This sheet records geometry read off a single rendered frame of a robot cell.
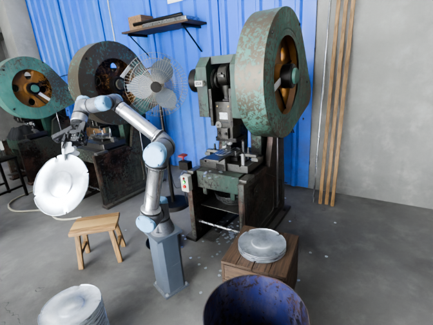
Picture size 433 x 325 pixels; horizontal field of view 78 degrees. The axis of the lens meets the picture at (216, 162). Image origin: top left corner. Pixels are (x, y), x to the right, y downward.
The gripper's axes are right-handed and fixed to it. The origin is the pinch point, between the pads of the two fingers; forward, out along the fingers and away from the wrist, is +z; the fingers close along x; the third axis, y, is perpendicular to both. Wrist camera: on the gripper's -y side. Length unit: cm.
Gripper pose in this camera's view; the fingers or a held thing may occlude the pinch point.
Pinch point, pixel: (64, 158)
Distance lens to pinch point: 146.8
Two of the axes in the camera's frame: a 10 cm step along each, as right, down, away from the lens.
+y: 9.9, -0.4, -0.9
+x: 1.0, 4.3, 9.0
